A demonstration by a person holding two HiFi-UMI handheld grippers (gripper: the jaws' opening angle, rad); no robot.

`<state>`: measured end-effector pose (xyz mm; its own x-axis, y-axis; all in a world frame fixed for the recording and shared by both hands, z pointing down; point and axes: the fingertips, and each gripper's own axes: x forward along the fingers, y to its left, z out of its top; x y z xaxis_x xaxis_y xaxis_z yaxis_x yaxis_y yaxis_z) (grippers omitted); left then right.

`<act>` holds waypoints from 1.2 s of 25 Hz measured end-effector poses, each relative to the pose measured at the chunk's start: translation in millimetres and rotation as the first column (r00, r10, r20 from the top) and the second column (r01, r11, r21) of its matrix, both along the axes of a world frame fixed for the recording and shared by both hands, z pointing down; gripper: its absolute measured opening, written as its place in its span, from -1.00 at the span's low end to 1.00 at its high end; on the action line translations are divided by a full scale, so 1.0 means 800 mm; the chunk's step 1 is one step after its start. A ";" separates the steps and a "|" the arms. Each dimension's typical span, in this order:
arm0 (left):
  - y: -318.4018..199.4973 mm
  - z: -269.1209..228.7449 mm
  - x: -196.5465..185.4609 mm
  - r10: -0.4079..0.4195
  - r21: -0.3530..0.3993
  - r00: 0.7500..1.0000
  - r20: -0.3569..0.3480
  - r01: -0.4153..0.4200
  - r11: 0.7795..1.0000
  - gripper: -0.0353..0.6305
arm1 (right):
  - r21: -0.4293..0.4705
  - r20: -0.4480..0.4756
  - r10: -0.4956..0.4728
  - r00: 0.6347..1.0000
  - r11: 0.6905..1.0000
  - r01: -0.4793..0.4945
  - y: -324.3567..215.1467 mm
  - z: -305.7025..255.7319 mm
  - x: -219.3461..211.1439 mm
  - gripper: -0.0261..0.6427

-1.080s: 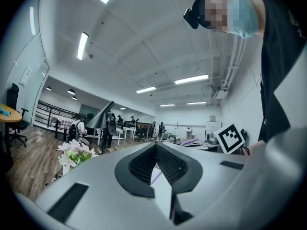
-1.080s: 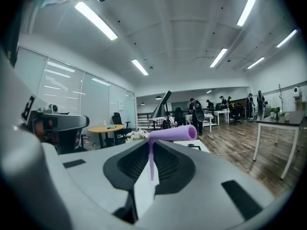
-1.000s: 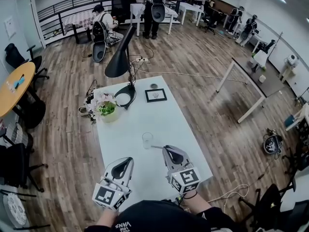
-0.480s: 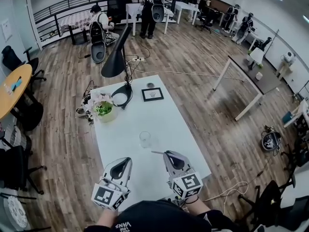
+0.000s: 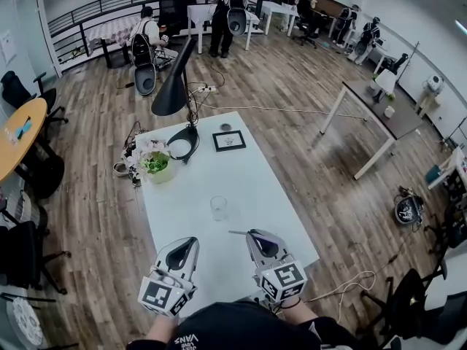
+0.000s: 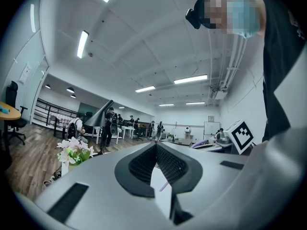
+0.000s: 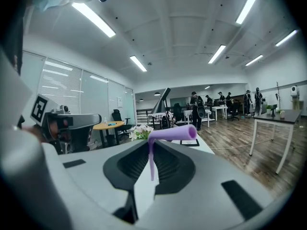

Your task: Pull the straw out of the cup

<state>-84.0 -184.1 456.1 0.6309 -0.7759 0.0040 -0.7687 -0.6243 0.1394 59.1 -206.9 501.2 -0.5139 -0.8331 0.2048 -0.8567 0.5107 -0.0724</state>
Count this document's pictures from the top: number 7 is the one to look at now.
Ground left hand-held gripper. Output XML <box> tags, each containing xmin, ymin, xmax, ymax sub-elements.
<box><xmin>30</xmin><ymin>93</ymin><xmax>103</xmax><ymax>153</ymax></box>

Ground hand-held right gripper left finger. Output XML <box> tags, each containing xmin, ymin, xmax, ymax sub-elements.
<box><xmin>43</xmin><ymin>139</ymin><xmax>151</xmax><ymax>230</ymax></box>

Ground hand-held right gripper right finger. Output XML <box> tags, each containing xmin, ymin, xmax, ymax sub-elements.
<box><xmin>134</xmin><ymin>139</ymin><xmax>276</xmax><ymax>230</ymax></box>

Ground purple straw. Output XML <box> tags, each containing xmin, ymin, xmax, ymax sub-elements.
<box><xmin>147</xmin><ymin>125</ymin><xmax>198</xmax><ymax>182</ymax></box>

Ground person's left hand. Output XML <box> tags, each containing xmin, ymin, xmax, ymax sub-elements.
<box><xmin>23</xmin><ymin>120</ymin><xmax>59</xmax><ymax>144</ymax></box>

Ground round wooden table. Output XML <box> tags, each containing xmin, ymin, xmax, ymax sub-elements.
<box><xmin>92</xmin><ymin>120</ymin><xmax>126</xmax><ymax>146</ymax></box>

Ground black office chair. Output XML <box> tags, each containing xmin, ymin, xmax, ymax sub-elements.
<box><xmin>173</xmin><ymin>103</ymin><xmax>183</xmax><ymax>122</ymax></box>
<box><xmin>111</xmin><ymin>109</ymin><xmax>133</xmax><ymax>139</ymax></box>

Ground black framed card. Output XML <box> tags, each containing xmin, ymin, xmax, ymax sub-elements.
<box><xmin>179</xmin><ymin>138</ymin><xmax>201</xmax><ymax>147</ymax></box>

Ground white and pink flowers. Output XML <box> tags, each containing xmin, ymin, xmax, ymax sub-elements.
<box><xmin>129</xmin><ymin>124</ymin><xmax>154</xmax><ymax>141</ymax></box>

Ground white office table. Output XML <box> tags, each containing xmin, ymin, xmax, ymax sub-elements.
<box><xmin>212</xmin><ymin>105</ymin><xmax>229</xmax><ymax>121</ymax></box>

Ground black cone desk lamp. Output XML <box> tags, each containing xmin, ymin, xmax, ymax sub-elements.
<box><xmin>150</xmin><ymin>87</ymin><xmax>172</xmax><ymax>129</ymax></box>

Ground long ceiling light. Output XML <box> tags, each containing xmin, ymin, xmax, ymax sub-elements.
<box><xmin>275</xmin><ymin>29</ymin><xmax>298</xmax><ymax>47</ymax></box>
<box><xmin>71</xmin><ymin>2</ymin><xmax>117</xmax><ymax>38</ymax></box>
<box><xmin>245</xmin><ymin>54</ymin><xmax>264</xmax><ymax>67</ymax></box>
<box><xmin>130</xmin><ymin>55</ymin><xmax>148</xmax><ymax>72</ymax></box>
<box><xmin>207</xmin><ymin>45</ymin><xmax>227</xmax><ymax>65</ymax></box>
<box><xmin>235</xmin><ymin>0</ymin><xmax>262</xmax><ymax>25</ymax></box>

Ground black-top table with white legs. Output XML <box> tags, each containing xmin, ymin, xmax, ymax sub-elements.
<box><xmin>248</xmin><ymin>109</ymin><xmax>303</xmax><ymax>174</ymax></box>

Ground thin coat stand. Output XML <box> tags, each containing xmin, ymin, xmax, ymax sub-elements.
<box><xmin>274</xmin><ymin>81</ymin><xmax>282</xmax><ymax>110</ymax></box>

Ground person's black shirt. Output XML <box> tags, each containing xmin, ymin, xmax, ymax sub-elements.
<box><xmin>1</xmin><ymin>5</ymin><xmax>25</xmax><ymax>76</ymax></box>

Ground white wall device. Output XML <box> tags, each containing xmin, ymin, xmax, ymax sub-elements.
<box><xmin>289</xmin><ymin>85</ymin><xmax>301</xmax><ymax>98</ymax></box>

